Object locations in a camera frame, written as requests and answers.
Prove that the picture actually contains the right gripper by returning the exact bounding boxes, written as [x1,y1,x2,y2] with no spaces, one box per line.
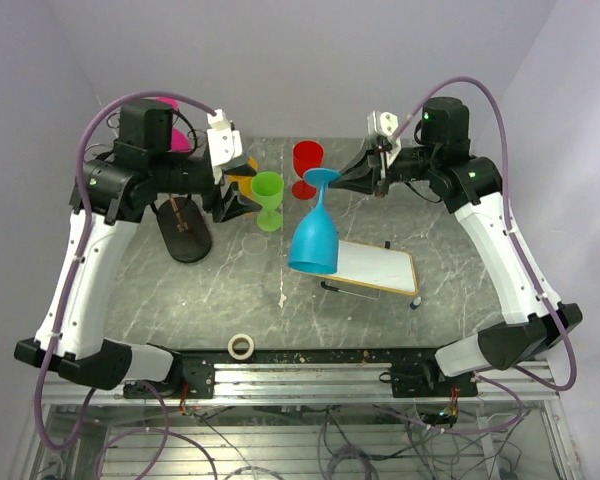
[328,139,440,199]

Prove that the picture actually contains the pink plastic wine glass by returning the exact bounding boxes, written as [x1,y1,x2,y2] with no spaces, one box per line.
[156,97,190,152]

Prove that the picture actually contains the blue plastic wine glass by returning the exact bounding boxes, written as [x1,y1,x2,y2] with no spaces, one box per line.
[288,168,341,275]

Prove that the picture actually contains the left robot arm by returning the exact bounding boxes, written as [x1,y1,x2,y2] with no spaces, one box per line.
[14,91,260,397]

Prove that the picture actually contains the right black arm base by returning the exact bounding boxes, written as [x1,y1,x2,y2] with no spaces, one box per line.
[375,348,478,398]

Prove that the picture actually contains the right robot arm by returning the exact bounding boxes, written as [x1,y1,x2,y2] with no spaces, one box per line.
[335,97,583,396]

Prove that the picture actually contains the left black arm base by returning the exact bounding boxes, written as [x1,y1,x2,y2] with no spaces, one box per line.
[112,345,215,399]

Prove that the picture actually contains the orange plastic wine glass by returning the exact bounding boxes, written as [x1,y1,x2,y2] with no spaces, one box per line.
[223,157,261,220]

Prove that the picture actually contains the green plastic wine glass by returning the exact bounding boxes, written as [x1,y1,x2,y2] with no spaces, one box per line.
[251,171,284,232]

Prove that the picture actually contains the red plastic wine glass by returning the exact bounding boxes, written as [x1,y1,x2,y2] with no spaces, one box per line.
[292,140,324,200]

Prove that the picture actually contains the black marker pen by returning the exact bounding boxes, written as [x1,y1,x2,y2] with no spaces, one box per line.
[320,280,380,301]

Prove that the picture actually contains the white tape roll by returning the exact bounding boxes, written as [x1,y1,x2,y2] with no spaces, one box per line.
[227,334,255,361]

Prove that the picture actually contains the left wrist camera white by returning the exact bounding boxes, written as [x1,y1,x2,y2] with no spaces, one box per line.
[206,109,244,185]

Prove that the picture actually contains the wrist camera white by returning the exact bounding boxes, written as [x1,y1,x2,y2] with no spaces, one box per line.
[367,110,402,169]
[206,109,244,185]

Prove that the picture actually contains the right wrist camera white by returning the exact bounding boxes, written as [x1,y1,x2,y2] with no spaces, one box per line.
[367,110,402,169]

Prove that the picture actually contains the copper wire wine glass rack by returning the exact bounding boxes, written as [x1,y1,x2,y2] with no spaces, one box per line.
[104,107,213,264]

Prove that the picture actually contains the small whiteboard wooden frame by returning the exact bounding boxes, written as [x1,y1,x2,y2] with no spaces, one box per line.
[317,240,419,297]

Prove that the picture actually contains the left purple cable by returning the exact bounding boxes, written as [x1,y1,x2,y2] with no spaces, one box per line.
[33,91,219,480]

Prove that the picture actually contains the aluminium rail frame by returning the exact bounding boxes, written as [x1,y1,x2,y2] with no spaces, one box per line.
[34,362,561,406]

